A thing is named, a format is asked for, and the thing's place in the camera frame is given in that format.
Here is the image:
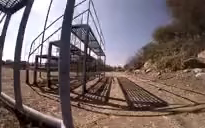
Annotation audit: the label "brown dirt ground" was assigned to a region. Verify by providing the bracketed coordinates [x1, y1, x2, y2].
[0, 66, 205, 128]

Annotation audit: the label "green scrub bushes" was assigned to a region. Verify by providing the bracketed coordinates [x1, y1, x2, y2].
[124, 0, 205, 73]

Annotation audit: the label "dark boulder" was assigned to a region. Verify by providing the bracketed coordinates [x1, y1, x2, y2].
[182, 57, 205, 70]

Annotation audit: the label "small pale rock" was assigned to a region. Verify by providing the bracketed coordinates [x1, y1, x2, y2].
[194, 71, 205, 80]

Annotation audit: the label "grey metal frame structure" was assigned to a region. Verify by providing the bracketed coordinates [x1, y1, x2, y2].
[0, 0, 108, 128]

